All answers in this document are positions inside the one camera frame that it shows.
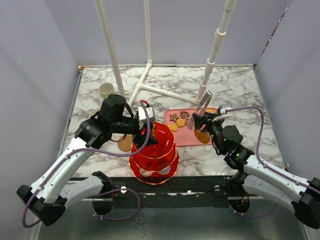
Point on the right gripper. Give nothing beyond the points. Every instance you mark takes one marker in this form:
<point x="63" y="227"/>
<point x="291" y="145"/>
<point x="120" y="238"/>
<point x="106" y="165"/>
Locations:
<point x="207" y="119"/>

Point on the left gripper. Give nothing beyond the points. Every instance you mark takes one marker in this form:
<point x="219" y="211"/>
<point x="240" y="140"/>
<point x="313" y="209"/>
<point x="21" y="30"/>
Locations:
<point x="138" y="138"/>

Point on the metal tongs pink tips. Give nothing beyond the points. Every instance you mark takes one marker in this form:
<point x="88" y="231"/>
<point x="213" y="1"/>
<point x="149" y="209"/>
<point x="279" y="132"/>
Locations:
<point x="202" y="106"/>

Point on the red three-tier stand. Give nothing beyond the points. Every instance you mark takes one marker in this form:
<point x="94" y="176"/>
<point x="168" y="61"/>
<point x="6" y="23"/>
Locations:
<point x="157" y="157"/>

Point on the white chocolate donut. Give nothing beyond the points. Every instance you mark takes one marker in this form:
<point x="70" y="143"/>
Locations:
<point x="145" y="173"/>

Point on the blue frosted donut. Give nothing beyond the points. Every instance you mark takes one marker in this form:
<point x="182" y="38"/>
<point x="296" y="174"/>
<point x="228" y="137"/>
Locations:
<point x="165" y="171"/>

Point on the pink mug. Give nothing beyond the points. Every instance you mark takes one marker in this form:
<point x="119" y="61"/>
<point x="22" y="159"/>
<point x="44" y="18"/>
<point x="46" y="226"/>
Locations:
<point x="94" y="113"/>

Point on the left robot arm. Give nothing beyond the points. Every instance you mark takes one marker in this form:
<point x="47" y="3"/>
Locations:
<point x="47" y="198"/>

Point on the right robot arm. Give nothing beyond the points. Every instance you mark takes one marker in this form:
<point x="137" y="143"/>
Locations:
<point x="259" y="177"/>

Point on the swirl butter cookie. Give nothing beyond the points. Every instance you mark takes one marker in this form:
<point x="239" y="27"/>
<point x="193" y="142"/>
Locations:
<point x="189" y="123"/>

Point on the lower wooden coaster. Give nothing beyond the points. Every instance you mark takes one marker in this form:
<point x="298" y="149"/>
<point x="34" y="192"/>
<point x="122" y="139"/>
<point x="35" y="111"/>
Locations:
<point x="125" y="143"/>

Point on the square cracker biscuit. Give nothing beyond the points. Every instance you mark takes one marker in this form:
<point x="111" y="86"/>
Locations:
<point x="211" y="110"/>

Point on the brown croissant bread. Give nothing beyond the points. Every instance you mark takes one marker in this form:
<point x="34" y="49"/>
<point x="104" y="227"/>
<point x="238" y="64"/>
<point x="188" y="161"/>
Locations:
<point x="203" y="137"/>

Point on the heart gingerbread cookie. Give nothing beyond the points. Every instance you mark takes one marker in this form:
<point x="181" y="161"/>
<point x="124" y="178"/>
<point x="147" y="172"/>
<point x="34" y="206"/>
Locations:
<point x="184" y="114"/>

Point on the left round biscuit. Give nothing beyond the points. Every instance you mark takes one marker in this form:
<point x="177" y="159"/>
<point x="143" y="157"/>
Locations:
<point x="180" y="122"/>

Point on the pink serving tray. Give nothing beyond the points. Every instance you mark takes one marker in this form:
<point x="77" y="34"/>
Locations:
<point x="184" y="137"/>

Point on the left star gingerbread cookie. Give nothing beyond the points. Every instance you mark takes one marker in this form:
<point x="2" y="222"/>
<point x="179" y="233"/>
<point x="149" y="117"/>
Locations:
<point x="173" y="117"/>

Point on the rectangular yellow biscuit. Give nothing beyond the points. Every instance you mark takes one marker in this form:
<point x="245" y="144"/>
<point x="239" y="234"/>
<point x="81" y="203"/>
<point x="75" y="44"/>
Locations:
<point x="173" y="127"/>

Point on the green mug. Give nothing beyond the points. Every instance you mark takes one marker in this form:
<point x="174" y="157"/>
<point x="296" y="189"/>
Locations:
<point x="106" y="89"/>

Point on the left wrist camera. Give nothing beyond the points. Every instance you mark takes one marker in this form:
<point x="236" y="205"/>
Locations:
<point x="142" y="116"/>

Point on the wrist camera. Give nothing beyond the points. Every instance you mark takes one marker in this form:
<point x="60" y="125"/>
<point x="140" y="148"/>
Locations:
<point x="221" y="112"/>
<point x="142" y="116"/>

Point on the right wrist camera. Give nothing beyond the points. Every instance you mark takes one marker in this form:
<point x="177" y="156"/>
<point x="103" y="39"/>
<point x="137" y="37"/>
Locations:
<point x="221" y="112"/>

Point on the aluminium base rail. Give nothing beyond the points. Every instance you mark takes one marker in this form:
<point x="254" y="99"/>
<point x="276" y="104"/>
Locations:
<point x="183" y="191"/>

